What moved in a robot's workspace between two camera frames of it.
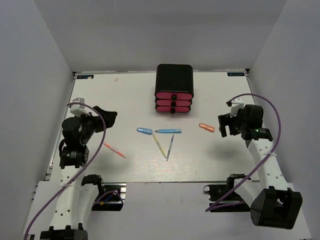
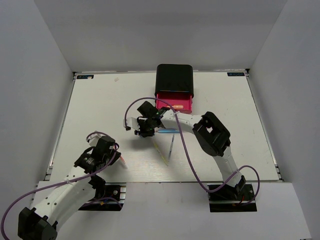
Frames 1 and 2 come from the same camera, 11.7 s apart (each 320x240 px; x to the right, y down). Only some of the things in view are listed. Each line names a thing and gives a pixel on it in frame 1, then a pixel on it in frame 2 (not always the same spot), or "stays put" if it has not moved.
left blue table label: x=85 y=77 stays put
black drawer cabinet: x=174 y=78 stays put
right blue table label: x=235 y=74 stays put
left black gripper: x=108 y=117 to x=118 y=156
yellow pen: x=159 y=145 to x=160 y=154
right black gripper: x=226 y=120 to x=142 y=132
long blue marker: x=169 y=131 stays put
